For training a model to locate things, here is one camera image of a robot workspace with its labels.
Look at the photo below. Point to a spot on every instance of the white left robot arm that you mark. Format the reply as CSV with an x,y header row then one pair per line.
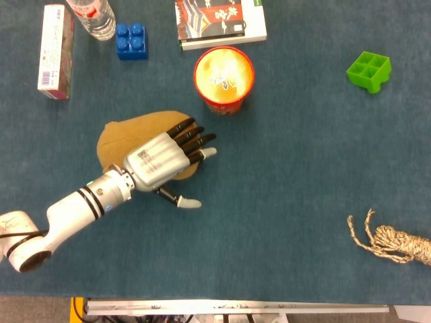
x,y
67,208

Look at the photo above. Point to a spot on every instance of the aluminium frame rail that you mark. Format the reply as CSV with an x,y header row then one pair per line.
x,y
235,307

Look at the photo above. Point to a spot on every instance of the green plastic grid block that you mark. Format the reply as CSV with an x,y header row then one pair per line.
x,y
369,71

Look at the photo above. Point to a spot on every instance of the blue toy building block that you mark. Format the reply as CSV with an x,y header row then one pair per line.
x,y
131,42

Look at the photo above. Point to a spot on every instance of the blue felt table cloth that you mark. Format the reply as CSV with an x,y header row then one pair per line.
x,y
269,168

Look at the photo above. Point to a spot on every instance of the clear plastic water bottle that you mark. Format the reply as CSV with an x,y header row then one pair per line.
x,y
94,17

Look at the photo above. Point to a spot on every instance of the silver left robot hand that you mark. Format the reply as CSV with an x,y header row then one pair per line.
x,y
158,161

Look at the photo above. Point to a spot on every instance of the white pink floral box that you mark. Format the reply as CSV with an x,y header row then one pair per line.
x,y
55,52

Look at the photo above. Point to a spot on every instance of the red instant noodle cup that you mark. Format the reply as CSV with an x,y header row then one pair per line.
x,y
224,80

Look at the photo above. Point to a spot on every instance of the red black white book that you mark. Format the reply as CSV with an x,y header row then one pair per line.
x,y
220,22

